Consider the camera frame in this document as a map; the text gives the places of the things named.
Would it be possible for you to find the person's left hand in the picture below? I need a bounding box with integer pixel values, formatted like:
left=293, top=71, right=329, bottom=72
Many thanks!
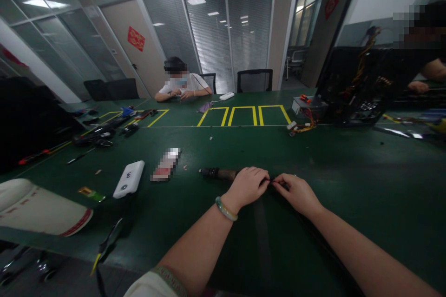
left=223, top=166, right=271, bottom=211

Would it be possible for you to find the person's right hand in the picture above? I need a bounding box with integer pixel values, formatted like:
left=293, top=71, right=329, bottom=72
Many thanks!
left=273, top=173, right=326, bottom=216

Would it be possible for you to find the thin black cable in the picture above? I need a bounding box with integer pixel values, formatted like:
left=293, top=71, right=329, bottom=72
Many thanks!
left=267, top=178, right=363, bottom=297

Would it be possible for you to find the dark cylindrical tool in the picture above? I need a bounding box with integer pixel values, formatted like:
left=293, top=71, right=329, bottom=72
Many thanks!
left=199, top=167, right=241, bottom=183

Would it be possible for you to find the grey power supply unit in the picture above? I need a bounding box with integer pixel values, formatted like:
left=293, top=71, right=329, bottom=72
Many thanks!
left=291, top=94, right=329, bottom=117

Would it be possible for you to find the black mesh office chair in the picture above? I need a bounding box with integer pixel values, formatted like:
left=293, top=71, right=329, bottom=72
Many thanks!
left=237, top=69, right=274, bottom=94
left=200, top=73, right=217, bottom=95

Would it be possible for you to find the red and white flat packet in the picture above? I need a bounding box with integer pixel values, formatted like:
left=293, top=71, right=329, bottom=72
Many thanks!
left=150, top=147, right=182, bottom=183

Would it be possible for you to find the yellow tape rectangle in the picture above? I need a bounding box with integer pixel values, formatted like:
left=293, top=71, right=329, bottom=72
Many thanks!
left=98, top=108, right=171, bottom=128

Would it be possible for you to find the white office chair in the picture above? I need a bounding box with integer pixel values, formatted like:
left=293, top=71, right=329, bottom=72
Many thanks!
left=285, top=49, right=308, bottom=81

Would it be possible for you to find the open black computer case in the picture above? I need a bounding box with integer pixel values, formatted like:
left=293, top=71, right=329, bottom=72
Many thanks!
left=315, top=45, right=396, bottom=127

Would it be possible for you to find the white power bank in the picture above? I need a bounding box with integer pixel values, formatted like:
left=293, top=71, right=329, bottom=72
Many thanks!
left=112, top=160, right=145, bottom=200

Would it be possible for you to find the black metal bar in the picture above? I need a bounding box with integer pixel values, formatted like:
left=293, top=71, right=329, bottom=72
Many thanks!
left=372, top=125, right=424, bottom=140

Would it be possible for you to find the pile of black tools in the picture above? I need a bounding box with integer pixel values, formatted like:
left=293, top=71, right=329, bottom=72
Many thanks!
left=72, top=125, right=116, bottom=148

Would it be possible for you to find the yellow and green flat part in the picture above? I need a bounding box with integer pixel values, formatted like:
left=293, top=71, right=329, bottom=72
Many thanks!
left=78, top=186, right=106, bottom=203

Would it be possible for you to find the black pen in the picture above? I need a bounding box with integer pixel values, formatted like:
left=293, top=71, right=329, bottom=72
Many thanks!
left=66, top=148, right=97, bottom=165

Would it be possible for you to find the red diamond door decoration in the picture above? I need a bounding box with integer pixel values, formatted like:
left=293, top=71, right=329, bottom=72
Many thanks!
left=127, top=26, right=146, bottom=53
left=324, top=0, right=340, bottom=21

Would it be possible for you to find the white cloth bag red print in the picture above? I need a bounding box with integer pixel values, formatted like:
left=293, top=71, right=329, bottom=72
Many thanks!
left=0, top=178, right=94, bottom=237

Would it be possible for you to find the office chair base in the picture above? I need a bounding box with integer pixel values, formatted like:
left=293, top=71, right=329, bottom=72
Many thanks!
left=0, top=244, right=59, bottom=285

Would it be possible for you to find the black flat strap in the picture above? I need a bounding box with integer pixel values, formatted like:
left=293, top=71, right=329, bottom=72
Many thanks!
left=253, top=198, right=273, bottom=278

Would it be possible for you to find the bundle of coloured wires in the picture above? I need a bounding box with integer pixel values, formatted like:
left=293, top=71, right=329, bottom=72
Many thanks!
left=287, top=108, right=318, bottom=137

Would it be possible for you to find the black and yellow cable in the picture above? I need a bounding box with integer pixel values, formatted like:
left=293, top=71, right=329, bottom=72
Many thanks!
left=90, top=218, right=124, bottom=277

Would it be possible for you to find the red handled screwdriver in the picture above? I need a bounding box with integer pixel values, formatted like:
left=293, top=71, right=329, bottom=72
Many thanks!
left=18, top=141, right=72, bottom=166

